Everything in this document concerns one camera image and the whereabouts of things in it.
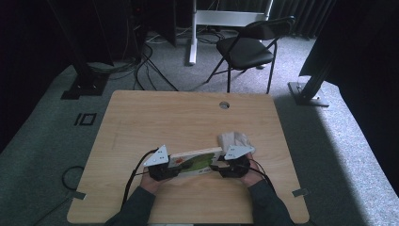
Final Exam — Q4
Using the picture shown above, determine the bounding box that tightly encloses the black stand with square base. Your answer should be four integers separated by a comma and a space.
46, 0, 110, 101

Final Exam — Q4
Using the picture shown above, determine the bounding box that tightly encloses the person's right hand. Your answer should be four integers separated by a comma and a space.
240, 152, 264, 188

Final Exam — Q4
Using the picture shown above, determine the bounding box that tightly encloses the bundle of floor cables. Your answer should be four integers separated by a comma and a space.
88, 26, 180, 92

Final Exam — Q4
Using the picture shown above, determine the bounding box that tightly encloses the black folding chair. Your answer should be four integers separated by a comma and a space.
205, 15, 296, 95

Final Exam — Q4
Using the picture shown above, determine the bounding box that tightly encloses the pale grey cloth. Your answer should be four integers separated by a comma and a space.
216, 131, 257, 155

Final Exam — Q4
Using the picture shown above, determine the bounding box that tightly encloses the hand-held gripper black cable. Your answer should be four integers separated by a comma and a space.
120, 148, 160, 211
248, 158, 277, 193

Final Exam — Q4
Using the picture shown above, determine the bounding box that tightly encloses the dark pleated curtain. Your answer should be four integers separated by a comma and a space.
268, 0, 337, 40

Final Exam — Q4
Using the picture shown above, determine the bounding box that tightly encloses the right hand-held gripper black cable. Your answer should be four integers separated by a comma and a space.
248, 158, 277, 193

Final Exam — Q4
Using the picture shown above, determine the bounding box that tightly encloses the black looped floor cable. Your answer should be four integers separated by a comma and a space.
32, 165, 86, 226

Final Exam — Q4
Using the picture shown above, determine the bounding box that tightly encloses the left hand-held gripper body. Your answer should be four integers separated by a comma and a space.
143, 144, 184, 182

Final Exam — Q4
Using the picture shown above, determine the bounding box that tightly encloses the white metal desk frame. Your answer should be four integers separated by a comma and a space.
187, 0, 274, 66

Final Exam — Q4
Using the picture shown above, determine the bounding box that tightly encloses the left hand-held gripper black cable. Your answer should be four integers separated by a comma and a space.
120, 148, 160, 211

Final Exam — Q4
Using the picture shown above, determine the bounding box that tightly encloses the black stand with metal base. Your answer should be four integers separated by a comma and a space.
287, 56, 333, 108

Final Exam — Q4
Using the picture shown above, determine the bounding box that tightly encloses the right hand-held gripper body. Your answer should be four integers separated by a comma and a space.
215, 144, 256, 179

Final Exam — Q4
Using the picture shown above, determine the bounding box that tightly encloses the person's left hand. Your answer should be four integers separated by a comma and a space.
139, 170, 172, 196

